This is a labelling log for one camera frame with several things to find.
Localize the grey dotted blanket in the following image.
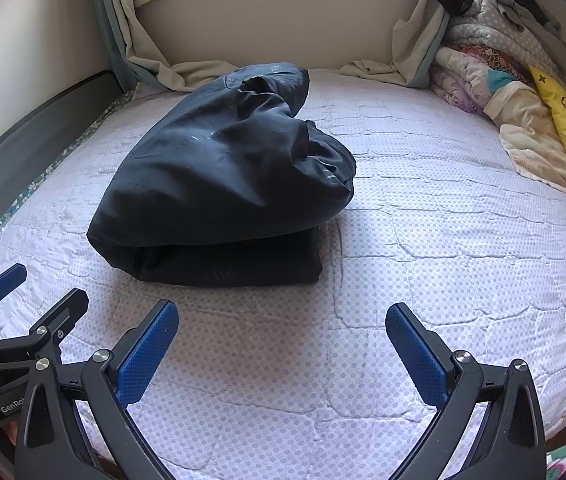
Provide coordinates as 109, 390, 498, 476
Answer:
445, 0, 566, 83

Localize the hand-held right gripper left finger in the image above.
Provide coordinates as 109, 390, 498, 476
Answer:
13, 299, 181, 480

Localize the dark blue padded jacket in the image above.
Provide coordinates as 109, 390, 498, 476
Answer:
86, 62, 356, 288

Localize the white quilted bed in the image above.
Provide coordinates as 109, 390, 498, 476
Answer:
0, 65, 566, 480

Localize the yellow patterned pillow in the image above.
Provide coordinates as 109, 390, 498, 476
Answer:
528, 64, 566, 178

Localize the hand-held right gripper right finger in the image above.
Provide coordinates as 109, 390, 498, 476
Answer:
385, 302, 548, 480

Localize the cream blanket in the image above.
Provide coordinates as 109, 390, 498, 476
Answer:
483, 67, 566, 201

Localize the cream and green curtain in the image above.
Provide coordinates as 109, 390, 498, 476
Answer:
340, 0, 458, 88
88, 0, 236, 93

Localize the colourful patterned blanket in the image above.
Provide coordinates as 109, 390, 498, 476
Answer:
455, 42, 528, 78

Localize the purple floral blanket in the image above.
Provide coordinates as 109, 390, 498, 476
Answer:
429, 47, 494, 121

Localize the grey garment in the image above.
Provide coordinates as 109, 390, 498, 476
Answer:
483, 0, 564, 36

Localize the dark grey bed frame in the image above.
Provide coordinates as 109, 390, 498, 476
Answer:
0, 71, 124, 266

